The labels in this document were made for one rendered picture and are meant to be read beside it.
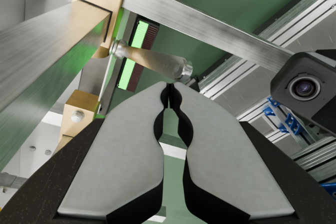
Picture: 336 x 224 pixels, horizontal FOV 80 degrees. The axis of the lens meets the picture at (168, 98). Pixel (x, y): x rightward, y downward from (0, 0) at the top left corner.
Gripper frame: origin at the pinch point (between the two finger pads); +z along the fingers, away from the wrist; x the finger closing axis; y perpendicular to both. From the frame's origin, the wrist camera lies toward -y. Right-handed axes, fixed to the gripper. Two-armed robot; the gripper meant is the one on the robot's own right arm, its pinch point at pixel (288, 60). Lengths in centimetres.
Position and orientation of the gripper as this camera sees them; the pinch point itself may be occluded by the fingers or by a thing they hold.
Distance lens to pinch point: 36.4
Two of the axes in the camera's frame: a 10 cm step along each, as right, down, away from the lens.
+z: -0.2, -5.5, 8.4
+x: 3.9, -7.8, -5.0
